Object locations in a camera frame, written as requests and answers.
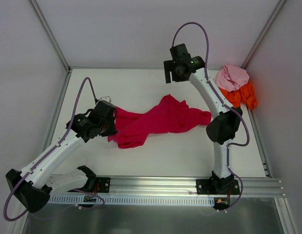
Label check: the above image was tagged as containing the magenta t shirt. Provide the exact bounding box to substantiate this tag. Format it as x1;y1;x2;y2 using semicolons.
107;95;212;149

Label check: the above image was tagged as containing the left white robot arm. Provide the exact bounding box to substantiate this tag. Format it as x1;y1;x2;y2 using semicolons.
5;100;117;213

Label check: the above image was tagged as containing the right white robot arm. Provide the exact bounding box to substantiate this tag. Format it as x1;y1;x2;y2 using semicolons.
163;44;242;195

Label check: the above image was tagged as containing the pink t shirt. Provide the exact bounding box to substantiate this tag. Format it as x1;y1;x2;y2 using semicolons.
214;64;249;92

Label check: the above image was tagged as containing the orange t shirt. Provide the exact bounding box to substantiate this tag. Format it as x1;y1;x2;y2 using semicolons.
220;81;258;110

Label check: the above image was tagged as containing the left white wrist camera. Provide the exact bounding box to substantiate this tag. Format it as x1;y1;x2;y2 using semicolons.
96;96;111;103

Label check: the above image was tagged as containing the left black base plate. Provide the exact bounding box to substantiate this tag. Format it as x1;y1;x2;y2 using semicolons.
82;177;111;194

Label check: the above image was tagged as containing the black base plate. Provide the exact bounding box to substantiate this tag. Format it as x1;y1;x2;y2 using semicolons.
196;178;240;195
82;177;111;194

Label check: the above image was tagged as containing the aluminium mounting rail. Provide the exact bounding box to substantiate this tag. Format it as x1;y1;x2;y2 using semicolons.
108;176;286;198

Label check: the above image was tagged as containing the white slotted cable duct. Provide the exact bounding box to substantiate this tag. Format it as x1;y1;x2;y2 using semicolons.
49;194;215;207

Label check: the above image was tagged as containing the right aluminium frame post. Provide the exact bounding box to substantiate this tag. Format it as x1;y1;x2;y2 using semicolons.
241;0;287;69

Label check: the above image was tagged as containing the aluminium frame post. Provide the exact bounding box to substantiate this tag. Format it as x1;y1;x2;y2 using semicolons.
28;0;71;73
241;0;287;69

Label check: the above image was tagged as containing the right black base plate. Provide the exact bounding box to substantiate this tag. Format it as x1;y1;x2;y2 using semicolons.
196;178;240;195

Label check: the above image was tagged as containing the left aluminium frame post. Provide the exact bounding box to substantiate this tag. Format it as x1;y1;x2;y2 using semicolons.
28;0;71;73

